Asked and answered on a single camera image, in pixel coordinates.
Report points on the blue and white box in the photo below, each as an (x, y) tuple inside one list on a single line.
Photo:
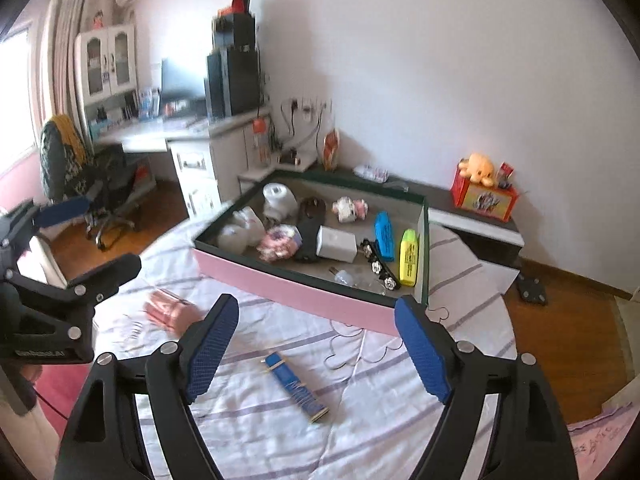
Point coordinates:
[(147, 102)]

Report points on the white desk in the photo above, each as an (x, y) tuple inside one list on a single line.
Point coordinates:
[(200, 160)]

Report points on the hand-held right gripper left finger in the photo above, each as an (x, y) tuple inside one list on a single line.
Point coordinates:
[(210, 347)]

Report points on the pink translucent jar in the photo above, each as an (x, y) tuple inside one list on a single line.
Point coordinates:
[(170, 312)]

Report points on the white glass-door cabinet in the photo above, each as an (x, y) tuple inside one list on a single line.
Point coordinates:
[(105, 65)]

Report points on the person's left forearm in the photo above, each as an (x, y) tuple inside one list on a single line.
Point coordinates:
[(25, 445)]

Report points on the pink and white block toy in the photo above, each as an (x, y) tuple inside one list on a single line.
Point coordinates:
[(350, 209)]

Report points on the small black device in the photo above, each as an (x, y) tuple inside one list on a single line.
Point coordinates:
[(289, 157)]

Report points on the dark blue slim box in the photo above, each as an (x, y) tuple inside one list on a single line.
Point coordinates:
[(295, 387)]

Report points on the red printed box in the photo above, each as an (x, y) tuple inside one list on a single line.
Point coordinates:
[(482, 202)]

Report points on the black computer tower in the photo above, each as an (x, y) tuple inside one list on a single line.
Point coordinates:
[(237, 82)]

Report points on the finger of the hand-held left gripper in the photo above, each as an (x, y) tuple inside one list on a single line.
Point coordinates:
[(62, 212), (115, 272)]

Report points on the black floor scale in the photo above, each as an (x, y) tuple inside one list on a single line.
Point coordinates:
[(532, 291)]

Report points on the pink printed pillow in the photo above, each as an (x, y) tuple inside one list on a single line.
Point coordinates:
[(600, 445)]

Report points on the black computer monitor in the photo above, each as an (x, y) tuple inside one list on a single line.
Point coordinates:
[(182, 80)]

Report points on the black case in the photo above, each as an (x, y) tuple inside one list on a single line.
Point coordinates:
[(310, 227)]

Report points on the small red card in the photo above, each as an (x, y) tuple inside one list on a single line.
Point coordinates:
[(506, 172)]

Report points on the blue highlighter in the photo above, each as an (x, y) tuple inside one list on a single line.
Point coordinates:
[(385, 237)]

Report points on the yellow highlighter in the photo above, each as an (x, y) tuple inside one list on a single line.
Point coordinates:
[(409, 260)]

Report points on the pink donut block toy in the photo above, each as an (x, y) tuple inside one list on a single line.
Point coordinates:
[(277, 244)]

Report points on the black office chair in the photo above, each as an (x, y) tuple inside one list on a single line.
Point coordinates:
[(110, 185)]

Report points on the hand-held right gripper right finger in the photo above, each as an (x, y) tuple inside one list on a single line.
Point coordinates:
[(422, 347)]

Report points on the small doll figure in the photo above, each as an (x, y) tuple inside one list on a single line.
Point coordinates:
[(98, 20)]

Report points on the beige curtain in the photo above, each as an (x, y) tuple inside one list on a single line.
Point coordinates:
[(65, 50)]

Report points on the pink storage box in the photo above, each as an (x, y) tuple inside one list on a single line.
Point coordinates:
[(280, 290)]

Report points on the black speaker box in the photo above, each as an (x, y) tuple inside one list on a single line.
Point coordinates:
[(234, 32)]

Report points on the white wall outlets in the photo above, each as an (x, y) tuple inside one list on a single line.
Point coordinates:
[(312, 109)]

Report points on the black printed jacket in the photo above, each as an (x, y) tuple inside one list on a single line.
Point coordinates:
[(57, 160)]

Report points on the clear plastic packet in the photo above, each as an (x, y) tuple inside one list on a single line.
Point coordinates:
[(372, 173)]

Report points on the white animal figurine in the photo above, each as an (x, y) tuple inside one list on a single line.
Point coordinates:
[(240, 230)]

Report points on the person's left hand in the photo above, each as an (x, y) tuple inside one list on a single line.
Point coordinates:
[(32, 372)]

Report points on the orange-lid water bottle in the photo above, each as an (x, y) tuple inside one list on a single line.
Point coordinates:
[(258, 140)]

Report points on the yellow octopus plush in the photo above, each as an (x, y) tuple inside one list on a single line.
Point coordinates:
[(477, 169)]

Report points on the white round plug-in device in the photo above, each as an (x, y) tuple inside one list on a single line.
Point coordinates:
[(277, 200)]

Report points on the white power adapter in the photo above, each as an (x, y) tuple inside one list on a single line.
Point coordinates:
[(335, 246)]

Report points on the black flower hair clip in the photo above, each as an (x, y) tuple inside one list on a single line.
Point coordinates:
[(377, 262)]

